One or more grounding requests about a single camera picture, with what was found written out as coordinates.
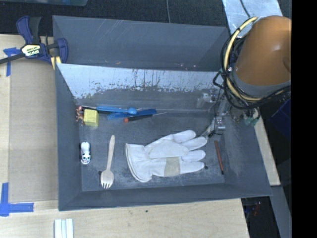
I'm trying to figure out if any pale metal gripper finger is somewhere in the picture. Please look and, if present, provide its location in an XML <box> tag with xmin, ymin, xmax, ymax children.
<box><xmin>196</xmin><ymin>91</ymin><xmax>217</xmax><ymax>109</ymax></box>
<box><xmin>200</xmin><ymin>117</ymin><xmax>226</xmax><ymax>139</ymax></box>

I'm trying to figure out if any brown pencil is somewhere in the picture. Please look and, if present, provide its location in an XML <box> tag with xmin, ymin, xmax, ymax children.
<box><xmin>214</xmin><ymin>140</ymin><xmax>224</xmax><ymax>176</ymax></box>

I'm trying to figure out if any white work glove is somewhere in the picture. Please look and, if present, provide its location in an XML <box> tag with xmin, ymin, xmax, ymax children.
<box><xmin>125</xmin><ymin>129</ymin><xmax>208</xmax><ymax>183</ymax></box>

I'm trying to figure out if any black screwdriver with red end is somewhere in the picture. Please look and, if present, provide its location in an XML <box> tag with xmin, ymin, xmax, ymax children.
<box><xmin>123</xmin><ymin>112</ymin><xmax>167</xmax><ymax>124</ymax></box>

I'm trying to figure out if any grey metal bin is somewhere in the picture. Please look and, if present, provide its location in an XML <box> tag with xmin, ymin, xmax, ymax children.
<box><xmin>52</xmin><ymin>15</ymin><xmax>273</xmax><ymax>212</ymax></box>

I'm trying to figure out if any blue plastic spoon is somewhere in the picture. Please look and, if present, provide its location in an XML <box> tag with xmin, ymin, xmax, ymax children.
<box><xmin>96</xmin><ymin>105</ymin><xmax>138</xmax><ymax>116</ymax></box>

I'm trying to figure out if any yellow cube block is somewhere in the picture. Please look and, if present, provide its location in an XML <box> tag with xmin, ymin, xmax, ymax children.
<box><xmin>83</xmin><ymin>109</ymin><xmax>100</xmax><ymax>127</ymax></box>

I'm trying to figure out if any wooden fork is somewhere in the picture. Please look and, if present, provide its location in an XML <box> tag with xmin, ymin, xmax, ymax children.
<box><xmin>100</xmin><ymin>134</ymin><xmax>116</xmax><ymax>190</ymax></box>

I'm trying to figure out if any small brown toy figure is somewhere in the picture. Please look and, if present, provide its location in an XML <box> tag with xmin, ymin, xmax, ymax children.
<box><xmin>75</xmin><ymin>105</ymin><xmax>85</xmax><ymax>126</ymax></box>

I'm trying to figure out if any white toy animal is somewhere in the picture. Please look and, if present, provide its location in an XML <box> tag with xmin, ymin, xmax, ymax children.
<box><xmin>80</xmin><ymin>141</ymin><xmax>92</xmax><ymax>166</ymax></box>

